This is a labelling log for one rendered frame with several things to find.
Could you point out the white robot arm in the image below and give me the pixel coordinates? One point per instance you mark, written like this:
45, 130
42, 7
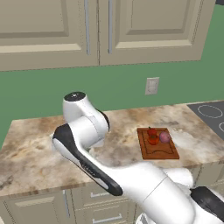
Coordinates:
163, 192

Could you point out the red bell pepper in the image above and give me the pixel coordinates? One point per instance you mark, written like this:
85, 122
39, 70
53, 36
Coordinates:
151, 131

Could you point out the red tomato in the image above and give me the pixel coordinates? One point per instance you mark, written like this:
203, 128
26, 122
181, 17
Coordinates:
153, 140

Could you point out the purple onion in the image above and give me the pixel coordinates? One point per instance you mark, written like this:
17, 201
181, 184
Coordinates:
164, 137

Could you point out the brown wooden cutting board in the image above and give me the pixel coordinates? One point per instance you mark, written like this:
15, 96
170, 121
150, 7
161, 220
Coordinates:
159, 151

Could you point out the beige drawer front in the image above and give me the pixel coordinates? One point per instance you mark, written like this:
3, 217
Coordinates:
110, 211
84, 194

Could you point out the dark grey hob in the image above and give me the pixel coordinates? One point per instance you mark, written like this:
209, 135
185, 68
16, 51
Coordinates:
211, 115

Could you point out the beige base cupboard front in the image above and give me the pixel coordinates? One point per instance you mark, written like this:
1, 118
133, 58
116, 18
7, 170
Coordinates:
210, 175

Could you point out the beige base cupboard door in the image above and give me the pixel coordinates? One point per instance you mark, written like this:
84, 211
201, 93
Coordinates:
35, 208

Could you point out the white wall socket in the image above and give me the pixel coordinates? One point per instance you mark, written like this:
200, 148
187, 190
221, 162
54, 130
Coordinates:
152, 85

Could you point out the wide beige wall cupboard door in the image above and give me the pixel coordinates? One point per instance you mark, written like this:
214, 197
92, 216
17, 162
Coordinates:
35, 32

